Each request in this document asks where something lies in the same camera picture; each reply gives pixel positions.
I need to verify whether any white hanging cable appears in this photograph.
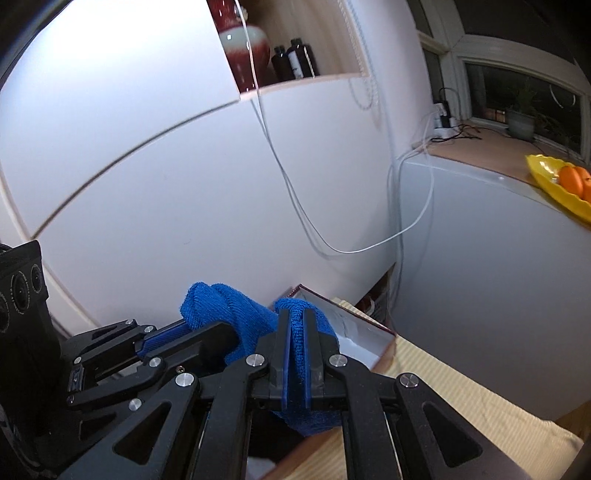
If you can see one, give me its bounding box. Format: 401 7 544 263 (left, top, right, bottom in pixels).
232 0 436 256

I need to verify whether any yellow leaf fruit plate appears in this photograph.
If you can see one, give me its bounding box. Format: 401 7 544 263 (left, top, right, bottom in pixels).
526 154 590 223

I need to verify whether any black camera box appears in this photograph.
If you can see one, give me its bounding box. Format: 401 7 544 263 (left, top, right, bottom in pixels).
1 240 61 475

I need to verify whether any red white ceramic vase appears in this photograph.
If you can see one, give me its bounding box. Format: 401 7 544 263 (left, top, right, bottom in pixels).
207 0 270 93

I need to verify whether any left orange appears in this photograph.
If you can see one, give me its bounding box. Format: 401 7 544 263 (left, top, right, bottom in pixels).
558 165 584 198

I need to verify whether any dark red storage box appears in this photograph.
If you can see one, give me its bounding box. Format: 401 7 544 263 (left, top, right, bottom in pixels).
245 285 396 479

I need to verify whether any striped yellow tablecloth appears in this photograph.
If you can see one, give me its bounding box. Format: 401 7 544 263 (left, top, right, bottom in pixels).
262 298 585 480

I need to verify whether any white power strip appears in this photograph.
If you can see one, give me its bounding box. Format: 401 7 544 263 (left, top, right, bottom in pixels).
433 100 461 143

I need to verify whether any right orange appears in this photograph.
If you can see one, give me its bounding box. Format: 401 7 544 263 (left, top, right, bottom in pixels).
575 166 591 203

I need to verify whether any dark bottle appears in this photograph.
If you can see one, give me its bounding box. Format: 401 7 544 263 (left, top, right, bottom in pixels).
287 38 320 80
271 45 294 82

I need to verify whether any grey plant pot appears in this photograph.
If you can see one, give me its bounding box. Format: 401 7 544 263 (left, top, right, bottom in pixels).
506 109 535 142

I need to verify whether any blue terry towel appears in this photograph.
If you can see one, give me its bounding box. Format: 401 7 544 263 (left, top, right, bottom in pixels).
180 282 342 437

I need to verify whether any orange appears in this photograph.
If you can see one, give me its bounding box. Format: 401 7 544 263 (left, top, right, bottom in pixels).
558 165 584 198
575 166 591 203

